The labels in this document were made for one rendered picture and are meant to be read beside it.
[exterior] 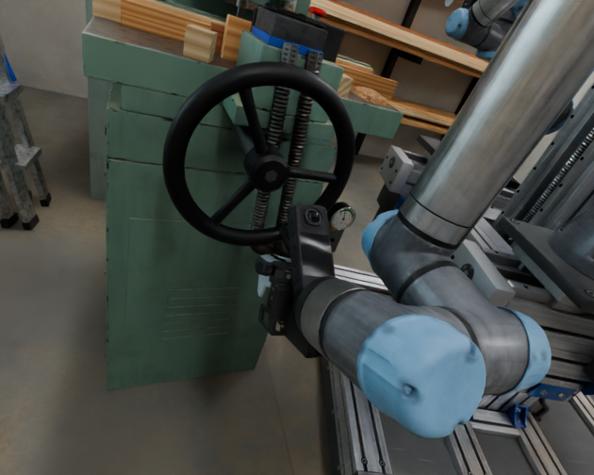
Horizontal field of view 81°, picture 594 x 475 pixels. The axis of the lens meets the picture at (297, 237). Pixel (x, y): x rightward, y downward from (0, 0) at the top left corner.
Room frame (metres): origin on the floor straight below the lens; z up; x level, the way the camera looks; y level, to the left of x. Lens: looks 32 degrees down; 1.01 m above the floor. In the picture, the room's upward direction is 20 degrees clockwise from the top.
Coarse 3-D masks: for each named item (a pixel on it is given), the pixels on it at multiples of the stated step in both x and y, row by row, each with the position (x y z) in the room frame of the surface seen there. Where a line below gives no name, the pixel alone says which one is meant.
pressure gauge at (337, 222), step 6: (336, 204) 0.72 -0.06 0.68; (342, 204) 0.72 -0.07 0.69; (330, 210) 0.71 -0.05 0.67; (336, 210) 0.70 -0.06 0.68; (342, 210) 0.71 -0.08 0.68; (348, 210) 0.72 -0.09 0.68; (354, 210) 0.72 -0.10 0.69; (330, 216) 0.70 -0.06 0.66; (336, 216) 0.70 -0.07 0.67; (342, 216) 0.71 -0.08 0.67; (348, 216) 0.72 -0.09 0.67; (354, 216) 0.73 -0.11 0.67; (330, 222) 0.70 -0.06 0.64; (336, 222) 0.71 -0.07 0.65; (342, 222) 0.72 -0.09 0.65; (348, 222) 0.72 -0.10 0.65; (330, 228) 0.73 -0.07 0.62; (336, 228) 0.71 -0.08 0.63; (342, 228) 0.72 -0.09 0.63
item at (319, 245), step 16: (304, 208) 0.37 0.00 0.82; (320, 208) 0.39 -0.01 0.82; (304, 224) 0.35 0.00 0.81; (320, 224) 0.36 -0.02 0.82; (304, 240) 0.34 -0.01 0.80; (320, 240) 0.35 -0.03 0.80; (304, 256) 0.32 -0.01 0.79; (320, 256) 0.33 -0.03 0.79; (304, 272) 0.31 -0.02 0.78; (320, 272) 0.32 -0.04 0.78
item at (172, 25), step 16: (128, 0) 0.67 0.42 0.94; (128, 16) 0.66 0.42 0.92; (144, 16) 0.68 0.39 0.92; (160, 16) 0.69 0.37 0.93; (176, 16) 0.70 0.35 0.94; (160, 32) 0.69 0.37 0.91; (176, 32) 0.71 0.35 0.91; (368, 80) 0.94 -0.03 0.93; (384, 80) 0.96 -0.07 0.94; (384, 96) 0.97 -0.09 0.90
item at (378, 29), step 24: (312, 0) 2.72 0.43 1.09; (336, 0) 2.79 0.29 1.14; (336, 24) 2.77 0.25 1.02; (360, 24) 2.79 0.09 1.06; (384, 24) 2.97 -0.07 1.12; (408, 24) 3.53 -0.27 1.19; (408, 48) 3.05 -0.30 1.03; (432, 48) 3.07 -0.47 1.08; (456, 48) 3.28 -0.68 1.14; (384, 72) 3.54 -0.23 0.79; (480, 72) 3.40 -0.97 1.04; (408, 120) 3.18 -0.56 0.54; (432, 120) 3.30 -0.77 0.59; (360, 144) 3.54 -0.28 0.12
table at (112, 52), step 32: (96, 32) 0.53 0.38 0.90; (128, 32) 0.61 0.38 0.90; (96, 64) 0.51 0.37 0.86; (128, 64) 0.53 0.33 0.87; (160, 64) 0.56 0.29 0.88; (192, 64) 0.58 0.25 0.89; (224, 64) 0.64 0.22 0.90; (352, 96) 0.79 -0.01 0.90; (288, 128) 0.58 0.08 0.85; (320, 128) 0.61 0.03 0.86; (384, 128) 0.79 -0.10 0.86
